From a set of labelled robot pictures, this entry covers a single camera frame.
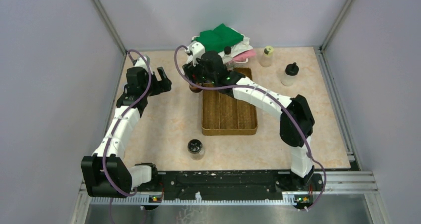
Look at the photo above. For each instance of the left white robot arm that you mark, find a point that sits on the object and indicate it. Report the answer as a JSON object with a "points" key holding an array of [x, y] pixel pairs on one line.
{"points": [[104, 172]]}

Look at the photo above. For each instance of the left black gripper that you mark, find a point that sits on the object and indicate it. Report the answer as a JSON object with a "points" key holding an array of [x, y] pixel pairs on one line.
{"points": [[161, 86]]}

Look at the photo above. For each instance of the white cloth pile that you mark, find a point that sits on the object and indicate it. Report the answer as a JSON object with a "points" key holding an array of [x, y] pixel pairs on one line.
{"points": [[238, 49]]}

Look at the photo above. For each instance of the dark bottle red white label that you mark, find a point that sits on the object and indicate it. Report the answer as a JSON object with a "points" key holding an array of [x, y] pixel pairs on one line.
{"points": [[227, 58]]}

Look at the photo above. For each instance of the yellow cap clear bottle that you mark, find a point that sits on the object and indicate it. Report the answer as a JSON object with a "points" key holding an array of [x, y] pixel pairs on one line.
{"points": [[267, 56]]}

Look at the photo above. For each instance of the black cap squeeze bottle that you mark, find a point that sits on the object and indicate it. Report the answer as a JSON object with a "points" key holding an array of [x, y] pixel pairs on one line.
{"points": [[290, 74]]}

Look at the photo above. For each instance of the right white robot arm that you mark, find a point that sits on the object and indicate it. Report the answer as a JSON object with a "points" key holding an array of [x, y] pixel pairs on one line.
{"points": [[293, 113]]}

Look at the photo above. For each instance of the black lid pepper shaker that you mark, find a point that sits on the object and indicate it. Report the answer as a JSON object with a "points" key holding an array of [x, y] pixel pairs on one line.
{"points": [[196, 149]]}

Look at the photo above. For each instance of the woven bamboo divided tray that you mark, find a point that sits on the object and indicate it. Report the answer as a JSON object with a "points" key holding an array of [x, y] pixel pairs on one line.
{"points": [[223, 115]]}

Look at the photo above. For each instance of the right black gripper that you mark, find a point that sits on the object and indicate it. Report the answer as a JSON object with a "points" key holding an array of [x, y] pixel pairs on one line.
{"points": [[190, 70]]}

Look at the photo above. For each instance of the green folded cloth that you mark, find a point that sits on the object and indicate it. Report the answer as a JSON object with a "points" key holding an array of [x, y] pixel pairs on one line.
{"points": [[219, 38]]}

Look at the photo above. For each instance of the red lid chili sauce jar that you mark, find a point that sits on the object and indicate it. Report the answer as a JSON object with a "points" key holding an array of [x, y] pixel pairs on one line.
{"points": [[196, 87]]}

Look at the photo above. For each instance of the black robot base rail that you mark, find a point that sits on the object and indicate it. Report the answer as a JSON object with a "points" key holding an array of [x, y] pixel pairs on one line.
{"points": [[229, 185]]}

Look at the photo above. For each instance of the pink cloth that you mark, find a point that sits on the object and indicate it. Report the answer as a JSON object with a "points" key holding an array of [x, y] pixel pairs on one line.
{"points": [[247, 54]]}

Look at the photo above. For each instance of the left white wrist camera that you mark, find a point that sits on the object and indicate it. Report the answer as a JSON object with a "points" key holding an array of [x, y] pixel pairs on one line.
{"points": [[141, 63]]}

